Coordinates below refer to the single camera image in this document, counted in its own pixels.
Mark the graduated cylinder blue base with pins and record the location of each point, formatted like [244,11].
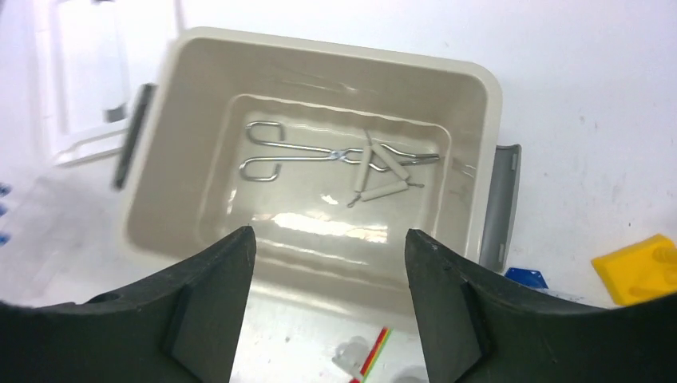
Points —
[526,277]

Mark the blue capped vial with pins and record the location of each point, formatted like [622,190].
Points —
[5,189]

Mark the yellow test tube rack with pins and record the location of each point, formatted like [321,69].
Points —
[640,272]

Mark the rainbow plastic spoon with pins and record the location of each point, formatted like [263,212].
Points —
[372,356]

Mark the clay pipe triangle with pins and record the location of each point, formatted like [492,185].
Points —
[383,158]

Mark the small clear stopper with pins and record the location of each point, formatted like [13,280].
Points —
[351,356]

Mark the beige plastic tub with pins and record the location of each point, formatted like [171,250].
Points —
[183,191]

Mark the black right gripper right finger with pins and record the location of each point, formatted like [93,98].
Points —
[478,326]

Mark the metal crucible tongs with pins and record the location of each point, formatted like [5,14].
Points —
[320,154]

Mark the white plastic tub lid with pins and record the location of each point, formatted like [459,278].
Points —
[92,57]

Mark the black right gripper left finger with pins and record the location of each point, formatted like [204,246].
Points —
[181,324]

